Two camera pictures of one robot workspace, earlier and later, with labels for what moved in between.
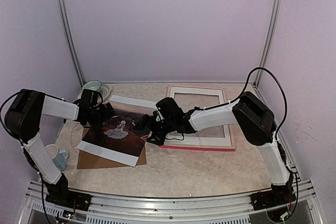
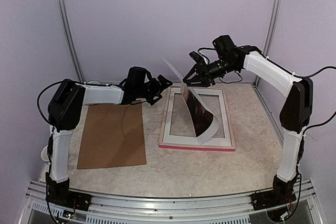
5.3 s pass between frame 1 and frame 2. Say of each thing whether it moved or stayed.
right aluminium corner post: stayed
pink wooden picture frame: stayed
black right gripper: moved
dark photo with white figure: moved
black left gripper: moved
